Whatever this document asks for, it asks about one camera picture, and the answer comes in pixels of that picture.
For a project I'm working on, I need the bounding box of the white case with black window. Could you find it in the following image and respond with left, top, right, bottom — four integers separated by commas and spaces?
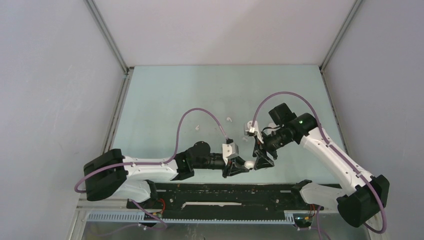
243, 160, 256, 170

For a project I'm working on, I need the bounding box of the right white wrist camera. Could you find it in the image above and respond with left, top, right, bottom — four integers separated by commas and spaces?
244, 120, 264, 144

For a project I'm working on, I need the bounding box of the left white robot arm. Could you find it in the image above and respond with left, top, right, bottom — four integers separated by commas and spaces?
83, 141, 255, 208

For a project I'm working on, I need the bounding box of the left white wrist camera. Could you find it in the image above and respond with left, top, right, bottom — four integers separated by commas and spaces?
222, 142, 239, 165

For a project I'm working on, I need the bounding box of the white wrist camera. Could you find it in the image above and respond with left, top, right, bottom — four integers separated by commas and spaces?
222, 142, 239, 165
244, 120, 264, 144

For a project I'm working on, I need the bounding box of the right aluminium frame post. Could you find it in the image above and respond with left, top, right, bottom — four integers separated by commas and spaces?
319, 0, 365, 73

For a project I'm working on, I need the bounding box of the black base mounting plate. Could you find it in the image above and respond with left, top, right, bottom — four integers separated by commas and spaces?
139, 183, 317, 220

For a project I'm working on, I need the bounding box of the aluminium frame post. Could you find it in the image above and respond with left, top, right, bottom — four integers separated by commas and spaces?
83, 0, 129, 74
319, 0, 365, 73

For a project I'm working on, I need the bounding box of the left aluminium frame post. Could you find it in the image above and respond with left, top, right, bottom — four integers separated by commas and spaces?
83, 0, 129, 74

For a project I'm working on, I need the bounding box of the white cable duct rail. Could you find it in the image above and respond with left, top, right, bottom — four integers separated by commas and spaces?
86, 211, 295, 225

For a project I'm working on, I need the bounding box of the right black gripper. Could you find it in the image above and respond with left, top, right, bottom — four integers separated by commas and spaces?
252, 126, 294, 170

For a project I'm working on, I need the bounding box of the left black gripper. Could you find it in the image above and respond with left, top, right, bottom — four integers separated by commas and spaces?
193, 153, 249, 179

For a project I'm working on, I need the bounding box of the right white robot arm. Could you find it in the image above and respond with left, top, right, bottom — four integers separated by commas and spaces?
245, 103, 390, 228

